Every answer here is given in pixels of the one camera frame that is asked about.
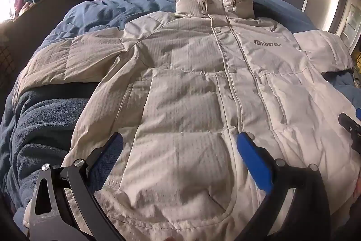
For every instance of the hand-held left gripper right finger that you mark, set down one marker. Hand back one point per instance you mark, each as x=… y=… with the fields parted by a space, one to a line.
x=253 y=162

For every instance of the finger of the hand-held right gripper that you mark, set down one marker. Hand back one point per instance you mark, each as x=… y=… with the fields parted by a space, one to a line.
x=351 y=128
x=359 y=113

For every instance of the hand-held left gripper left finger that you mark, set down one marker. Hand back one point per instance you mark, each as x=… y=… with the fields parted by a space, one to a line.
x=108 y=157

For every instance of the cream hooded puffer jacket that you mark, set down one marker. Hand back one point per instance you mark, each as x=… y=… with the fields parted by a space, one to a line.
x=191 y=83

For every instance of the blue fleece blanket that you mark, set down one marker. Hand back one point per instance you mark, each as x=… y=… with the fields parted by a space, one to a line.
x=45 y=128

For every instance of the glass panel door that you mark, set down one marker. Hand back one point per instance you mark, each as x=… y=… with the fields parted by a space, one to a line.
x=351 y=22

